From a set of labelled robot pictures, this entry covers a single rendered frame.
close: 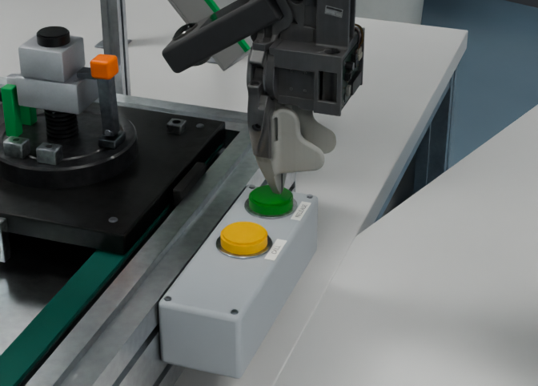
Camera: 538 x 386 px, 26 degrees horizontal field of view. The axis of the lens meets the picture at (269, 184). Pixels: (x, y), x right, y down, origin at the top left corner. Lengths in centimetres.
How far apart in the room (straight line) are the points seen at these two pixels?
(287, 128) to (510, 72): 292
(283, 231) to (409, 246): 22
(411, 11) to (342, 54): 318
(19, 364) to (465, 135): 263
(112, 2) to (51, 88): 22
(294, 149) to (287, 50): 10
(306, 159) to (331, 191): 29
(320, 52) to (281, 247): 17
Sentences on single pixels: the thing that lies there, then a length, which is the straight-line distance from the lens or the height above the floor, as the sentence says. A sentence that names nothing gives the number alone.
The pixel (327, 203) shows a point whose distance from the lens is 126.
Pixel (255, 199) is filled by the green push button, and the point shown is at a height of 97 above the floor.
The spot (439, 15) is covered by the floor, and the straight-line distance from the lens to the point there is 435.
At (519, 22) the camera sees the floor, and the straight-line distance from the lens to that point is 433.
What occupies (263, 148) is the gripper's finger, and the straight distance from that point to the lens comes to 99.
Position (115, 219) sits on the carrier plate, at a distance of 102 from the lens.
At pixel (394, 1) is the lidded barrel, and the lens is 404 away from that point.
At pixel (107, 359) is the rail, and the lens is 87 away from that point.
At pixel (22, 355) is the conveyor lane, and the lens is 90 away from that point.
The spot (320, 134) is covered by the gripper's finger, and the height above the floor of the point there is 103.
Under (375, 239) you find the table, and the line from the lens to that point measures 120.
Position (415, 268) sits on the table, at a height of 86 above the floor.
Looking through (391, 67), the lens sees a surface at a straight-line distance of 161.
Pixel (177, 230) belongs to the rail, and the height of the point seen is 96.
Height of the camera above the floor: 148
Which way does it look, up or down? 28 degrees down
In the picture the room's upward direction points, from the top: straight up
